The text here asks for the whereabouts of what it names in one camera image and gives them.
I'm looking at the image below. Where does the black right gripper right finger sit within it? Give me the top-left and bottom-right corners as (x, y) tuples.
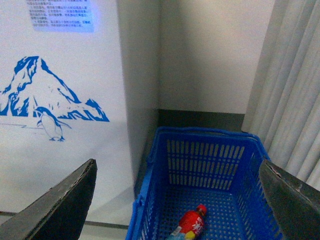
(259, 159), (320, 240)

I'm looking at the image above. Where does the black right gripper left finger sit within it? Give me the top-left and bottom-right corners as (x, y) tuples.
(0, 159), (98, 240)

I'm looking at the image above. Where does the red label cola bottle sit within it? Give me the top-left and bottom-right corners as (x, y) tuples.
(166, 204), (207, 240)

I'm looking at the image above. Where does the white pleated curtain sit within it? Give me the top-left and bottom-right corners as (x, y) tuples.
(241, 0), (320, 189)

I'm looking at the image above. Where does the blue plastic shopping basket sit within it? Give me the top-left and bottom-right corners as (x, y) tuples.
(126, 127), (284, 240)

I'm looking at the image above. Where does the white blue chest freezer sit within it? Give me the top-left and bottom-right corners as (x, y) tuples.
(0, 0), (160, 225)

